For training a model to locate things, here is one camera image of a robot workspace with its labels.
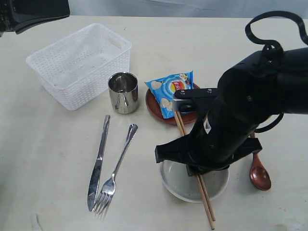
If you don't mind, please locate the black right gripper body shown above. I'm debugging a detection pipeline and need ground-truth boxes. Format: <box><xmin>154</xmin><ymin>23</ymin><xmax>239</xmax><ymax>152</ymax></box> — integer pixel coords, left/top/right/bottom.
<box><xmin>190</xmin><ymin>108</ymin><xmax>262</xmax><ymax>171</ymax></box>

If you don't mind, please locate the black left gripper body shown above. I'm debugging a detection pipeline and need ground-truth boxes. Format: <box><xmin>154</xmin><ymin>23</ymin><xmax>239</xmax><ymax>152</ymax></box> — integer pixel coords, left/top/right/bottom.
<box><xmin>0</xmin><ymin>0</ymin><xmax>12</xmax><ymax>37</ymax></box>

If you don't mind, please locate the white ceramic bowl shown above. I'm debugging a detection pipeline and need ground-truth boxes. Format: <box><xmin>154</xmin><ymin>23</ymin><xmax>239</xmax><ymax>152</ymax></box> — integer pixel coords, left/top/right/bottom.
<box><xmin>159</xmin><ymin>161</ymin><xmax>230</xmax><ymax>204</ymax></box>

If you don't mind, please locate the light wooden chopstick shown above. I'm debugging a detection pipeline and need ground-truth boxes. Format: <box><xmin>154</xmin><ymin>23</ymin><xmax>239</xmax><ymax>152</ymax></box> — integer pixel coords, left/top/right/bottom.
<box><xmin>174</xmin><ymin>111</ymin><xmax>216</xmax><ymax>230</ymax></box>

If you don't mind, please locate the brown round plate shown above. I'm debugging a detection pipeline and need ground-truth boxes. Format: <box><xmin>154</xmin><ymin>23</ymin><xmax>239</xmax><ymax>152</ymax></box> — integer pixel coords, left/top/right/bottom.
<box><xmin>145</xmin><ymin>83</ymin><xmax>202</xmax><ymax>125</ymax></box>

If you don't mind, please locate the dark red wooden spoon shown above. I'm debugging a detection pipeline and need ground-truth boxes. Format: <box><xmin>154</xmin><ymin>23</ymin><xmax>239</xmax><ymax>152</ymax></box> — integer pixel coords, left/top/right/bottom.
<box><xmin>249</xmin><ymin>133</ymin><xmax>272</xmax><ymax>192</ymax></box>

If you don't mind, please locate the blue chips bag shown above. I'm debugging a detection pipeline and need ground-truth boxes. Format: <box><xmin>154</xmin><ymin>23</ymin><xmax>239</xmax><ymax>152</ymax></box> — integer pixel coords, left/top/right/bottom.
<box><xmin>145</xmin><ymin>71</ymin><xmax>193</xmax><ymax>119</ymax></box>

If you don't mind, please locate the stainless steel cup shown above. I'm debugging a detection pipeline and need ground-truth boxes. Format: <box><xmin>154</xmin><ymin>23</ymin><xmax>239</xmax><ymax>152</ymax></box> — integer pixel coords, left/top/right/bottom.
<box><xmin>108</xmin><ymin>72</ymin><xmax>139</xmax><ymax>114</ymax></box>

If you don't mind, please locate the silver table knife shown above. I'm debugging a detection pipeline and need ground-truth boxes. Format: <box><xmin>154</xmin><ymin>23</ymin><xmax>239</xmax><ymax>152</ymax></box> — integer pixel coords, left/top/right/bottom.
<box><xmin>87</xmin><ymin>115</ymin><xmax>110</xmax><ymax>212</ymax></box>

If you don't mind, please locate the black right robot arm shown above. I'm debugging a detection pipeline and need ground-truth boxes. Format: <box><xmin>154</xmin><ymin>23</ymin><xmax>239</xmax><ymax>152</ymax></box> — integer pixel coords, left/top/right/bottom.
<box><xmin>155</xmin><ymin>25</ymin><xmax>308</xmax><ymax>176</ymax></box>

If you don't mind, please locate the white perforated plastic basket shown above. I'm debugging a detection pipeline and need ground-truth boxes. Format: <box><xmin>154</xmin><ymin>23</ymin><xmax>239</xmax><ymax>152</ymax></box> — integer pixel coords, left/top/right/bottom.
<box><xmin>26</xmin><ymin>23</ymin><xmax>132</xmax><ymax>111</ymax></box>

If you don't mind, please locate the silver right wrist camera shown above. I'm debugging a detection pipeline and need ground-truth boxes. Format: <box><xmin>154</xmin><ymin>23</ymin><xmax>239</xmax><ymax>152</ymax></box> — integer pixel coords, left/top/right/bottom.
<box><xmin>172</xmin><ymin>88</ymin><xmax>219</xmax><ymax>121</ymax></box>

